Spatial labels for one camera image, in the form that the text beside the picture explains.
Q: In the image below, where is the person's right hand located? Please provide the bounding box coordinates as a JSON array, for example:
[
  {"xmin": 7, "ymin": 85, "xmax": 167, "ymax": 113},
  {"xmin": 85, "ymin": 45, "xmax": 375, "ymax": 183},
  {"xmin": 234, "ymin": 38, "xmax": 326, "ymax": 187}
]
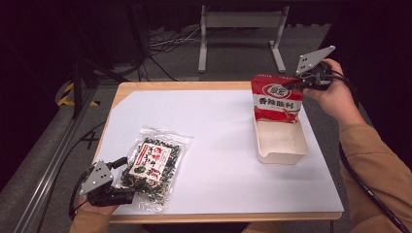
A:
[{"xmin": 302, "ymin": 57, "xmax": 365, "ymax": 125}]

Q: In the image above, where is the grey metal stand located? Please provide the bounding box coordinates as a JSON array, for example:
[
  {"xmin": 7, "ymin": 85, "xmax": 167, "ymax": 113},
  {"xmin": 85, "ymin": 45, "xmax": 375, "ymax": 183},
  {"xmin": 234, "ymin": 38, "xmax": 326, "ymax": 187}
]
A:
[{"xmin": 197, "ymin": 4, "xmax": 291, "ymax": 74}]

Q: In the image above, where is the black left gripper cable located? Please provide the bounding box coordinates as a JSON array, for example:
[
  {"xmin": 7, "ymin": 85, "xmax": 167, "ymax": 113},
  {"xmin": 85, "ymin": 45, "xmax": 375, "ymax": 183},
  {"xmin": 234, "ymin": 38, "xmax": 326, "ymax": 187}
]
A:
[{"xmin": 68, "ymin": 171, "xmax": 90, "ymax": 221}]

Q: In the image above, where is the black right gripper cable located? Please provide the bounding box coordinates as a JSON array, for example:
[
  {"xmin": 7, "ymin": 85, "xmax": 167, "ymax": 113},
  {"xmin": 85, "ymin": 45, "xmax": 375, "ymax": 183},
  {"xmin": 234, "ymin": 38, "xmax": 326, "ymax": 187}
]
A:
[{"xmin": 322, "ymin": 62, "xmax": 412, "ymax": 233}]

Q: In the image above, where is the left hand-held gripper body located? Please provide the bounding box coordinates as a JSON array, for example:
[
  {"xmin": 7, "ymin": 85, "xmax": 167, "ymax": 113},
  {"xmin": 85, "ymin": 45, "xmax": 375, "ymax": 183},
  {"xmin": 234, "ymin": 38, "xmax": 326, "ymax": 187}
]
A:
[{"xmin": 79, "ymin": 159, "xmax": 115, "ymax": 207}]

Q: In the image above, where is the black floor cable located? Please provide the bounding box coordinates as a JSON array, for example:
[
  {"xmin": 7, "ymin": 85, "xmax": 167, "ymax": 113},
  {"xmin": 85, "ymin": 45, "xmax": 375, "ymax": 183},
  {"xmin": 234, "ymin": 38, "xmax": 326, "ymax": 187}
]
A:
[{"xmin": 35, "ymin": 120, "xmax": 108, "ymax": 233}]

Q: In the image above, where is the clear packet of dark greens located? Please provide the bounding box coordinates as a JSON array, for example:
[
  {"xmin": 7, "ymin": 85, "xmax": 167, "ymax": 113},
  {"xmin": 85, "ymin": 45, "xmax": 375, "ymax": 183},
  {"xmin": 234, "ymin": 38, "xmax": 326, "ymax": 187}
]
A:
[{"xmin": 116, "ymin": 127, "xmax": 194, "ymax": 215}]

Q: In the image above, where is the person's left hand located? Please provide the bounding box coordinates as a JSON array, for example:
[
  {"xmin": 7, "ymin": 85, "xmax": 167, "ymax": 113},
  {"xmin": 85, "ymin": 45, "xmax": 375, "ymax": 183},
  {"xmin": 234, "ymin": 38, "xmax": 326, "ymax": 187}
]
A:
[{"xmin": 77, "ymin": 197, "xmax": 120, "ymax": 216}]

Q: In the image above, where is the aluminium floor rail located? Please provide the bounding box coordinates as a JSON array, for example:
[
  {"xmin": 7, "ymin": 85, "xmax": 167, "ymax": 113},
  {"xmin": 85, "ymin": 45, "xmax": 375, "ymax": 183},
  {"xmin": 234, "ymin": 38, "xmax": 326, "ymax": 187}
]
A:
[{"xmin": 13, "ymin": 86, "xmax": 98, "ymax": 233}]

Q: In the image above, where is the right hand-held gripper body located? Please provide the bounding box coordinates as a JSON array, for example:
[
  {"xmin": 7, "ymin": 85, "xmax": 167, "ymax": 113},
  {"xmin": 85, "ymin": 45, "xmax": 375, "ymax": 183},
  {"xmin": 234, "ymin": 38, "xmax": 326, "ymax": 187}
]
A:
[{"xmin": 295, "ymin": 45, "xmax": 336, "ymax": 91}]

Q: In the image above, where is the yellow and black hazard tape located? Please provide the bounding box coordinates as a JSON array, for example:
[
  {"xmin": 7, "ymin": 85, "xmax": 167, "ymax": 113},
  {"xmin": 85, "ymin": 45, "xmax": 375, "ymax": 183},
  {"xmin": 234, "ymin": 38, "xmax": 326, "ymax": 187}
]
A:
[{"xmin": 56, "ymin": 82, "xmax": 100, "ymax": 108}]

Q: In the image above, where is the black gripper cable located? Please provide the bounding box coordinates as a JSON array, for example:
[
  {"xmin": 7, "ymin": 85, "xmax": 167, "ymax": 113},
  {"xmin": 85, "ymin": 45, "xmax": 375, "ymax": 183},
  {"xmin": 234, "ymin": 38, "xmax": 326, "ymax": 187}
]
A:
[
  {"xmin": 322, "ymin": 62, "xmax": 412, "ymax": 233},
  {"xmin": 68, "ymin": 171, "xmax": 90, "ymax": 221}
]

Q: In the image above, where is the bundle of floor cables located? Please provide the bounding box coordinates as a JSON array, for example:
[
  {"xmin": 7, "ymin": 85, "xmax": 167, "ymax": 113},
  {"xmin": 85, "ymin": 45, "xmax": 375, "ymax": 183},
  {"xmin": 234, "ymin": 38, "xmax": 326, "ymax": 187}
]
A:
[{"xmin": 149, "ymin": 25, "xmax": 202, "ymax": 54}]

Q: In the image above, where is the black tripod stand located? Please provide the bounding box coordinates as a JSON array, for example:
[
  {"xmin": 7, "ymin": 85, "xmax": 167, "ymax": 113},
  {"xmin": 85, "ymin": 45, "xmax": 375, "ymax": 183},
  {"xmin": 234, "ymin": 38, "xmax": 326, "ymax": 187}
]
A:
[{"xmin": 69, "ymin": 0, "xmax": 130, "ymax": 120}]

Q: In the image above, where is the white divided plastic box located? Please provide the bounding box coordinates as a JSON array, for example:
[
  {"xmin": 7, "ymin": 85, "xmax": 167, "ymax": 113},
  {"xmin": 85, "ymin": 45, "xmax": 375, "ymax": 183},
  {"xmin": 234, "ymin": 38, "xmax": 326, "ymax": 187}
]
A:
[{"xmin": 254, "ymin": 115, "xmax": 310, "ymax": 165}]

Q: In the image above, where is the white table mat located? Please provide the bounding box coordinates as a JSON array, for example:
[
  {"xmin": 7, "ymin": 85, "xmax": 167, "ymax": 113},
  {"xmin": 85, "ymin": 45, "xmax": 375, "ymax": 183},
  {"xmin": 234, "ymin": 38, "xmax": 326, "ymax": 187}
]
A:
[{"xmin": 96, "ymin": 89, "xmax": 344, "ymax": 216}]

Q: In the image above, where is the red and white seasoning packet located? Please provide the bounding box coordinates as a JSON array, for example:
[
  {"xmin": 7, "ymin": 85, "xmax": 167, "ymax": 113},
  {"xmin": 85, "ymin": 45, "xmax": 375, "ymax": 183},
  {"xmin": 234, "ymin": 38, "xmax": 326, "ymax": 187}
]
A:
[{"xmin": 250, "ymin": 74, "xmax": 305, "ymax": 124}]

